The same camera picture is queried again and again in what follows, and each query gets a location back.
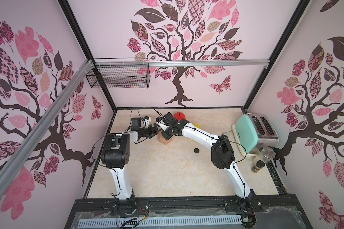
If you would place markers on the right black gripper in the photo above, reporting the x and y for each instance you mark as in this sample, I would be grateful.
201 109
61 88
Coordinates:
168 128

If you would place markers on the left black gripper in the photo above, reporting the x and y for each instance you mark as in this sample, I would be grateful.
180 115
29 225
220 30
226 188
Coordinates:
153 132

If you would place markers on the red piggy bank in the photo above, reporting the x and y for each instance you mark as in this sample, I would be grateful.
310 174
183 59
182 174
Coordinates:
179 115

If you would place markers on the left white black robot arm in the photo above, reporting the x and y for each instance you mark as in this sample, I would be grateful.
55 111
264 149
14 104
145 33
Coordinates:
115 155

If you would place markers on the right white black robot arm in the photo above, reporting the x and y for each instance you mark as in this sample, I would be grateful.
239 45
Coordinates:
222 155

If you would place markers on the white toaster plug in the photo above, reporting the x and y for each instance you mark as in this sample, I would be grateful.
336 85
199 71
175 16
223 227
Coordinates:
229 135

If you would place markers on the mint green toaster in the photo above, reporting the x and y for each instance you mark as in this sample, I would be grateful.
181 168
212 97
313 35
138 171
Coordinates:
252 132

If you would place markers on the glass jar black lid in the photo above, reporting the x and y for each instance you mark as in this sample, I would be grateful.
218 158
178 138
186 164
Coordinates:
263 156

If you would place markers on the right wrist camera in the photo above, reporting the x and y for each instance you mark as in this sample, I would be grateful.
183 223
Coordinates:
161 123

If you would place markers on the black wire basket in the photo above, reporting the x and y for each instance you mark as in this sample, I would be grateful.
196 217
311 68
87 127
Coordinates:
134 73

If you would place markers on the back aluminium rail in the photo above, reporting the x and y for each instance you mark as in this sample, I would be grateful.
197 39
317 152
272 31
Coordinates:
199 63

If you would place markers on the aluminium rail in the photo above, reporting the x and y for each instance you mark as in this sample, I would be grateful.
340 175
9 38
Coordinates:
15 163
199 63

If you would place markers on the white cable duct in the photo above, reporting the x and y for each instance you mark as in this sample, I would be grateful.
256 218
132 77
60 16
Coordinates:
158 222

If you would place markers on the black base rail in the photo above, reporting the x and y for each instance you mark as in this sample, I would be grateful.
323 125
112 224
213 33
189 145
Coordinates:
228 203

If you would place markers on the left aluminium rail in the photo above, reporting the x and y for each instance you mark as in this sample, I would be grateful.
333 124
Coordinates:
15 163

